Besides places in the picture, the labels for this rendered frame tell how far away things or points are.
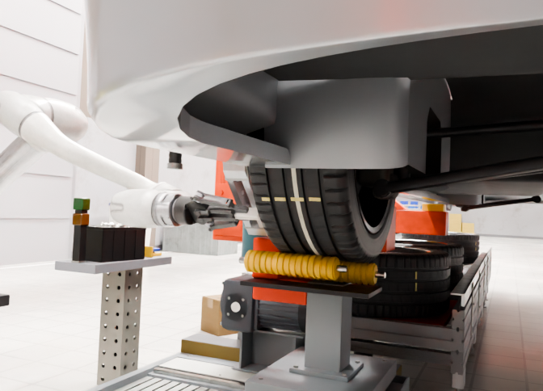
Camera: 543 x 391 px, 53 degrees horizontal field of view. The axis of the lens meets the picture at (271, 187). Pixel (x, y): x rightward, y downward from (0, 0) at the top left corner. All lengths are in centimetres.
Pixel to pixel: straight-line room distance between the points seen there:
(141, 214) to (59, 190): 478
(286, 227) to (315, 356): 38
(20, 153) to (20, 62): 397
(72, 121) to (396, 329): 132
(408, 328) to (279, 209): 90
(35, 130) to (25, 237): 425
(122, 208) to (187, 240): 595
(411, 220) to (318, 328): 243
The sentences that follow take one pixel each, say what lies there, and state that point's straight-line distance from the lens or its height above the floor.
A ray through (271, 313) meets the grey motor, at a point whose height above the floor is 30.
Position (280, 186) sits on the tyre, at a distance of 123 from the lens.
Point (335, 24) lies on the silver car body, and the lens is 46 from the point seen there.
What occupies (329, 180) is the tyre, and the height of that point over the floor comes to 72.
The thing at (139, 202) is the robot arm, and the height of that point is 65.
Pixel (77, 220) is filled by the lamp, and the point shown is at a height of 59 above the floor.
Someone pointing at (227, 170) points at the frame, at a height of 74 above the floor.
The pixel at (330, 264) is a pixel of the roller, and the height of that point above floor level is 52.
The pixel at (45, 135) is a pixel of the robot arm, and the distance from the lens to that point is 172.
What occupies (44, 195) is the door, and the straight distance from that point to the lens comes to 609.
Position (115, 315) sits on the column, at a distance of 204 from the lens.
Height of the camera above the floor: 65
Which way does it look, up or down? 2 degrees up
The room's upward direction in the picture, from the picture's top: 2 degrees clockwise
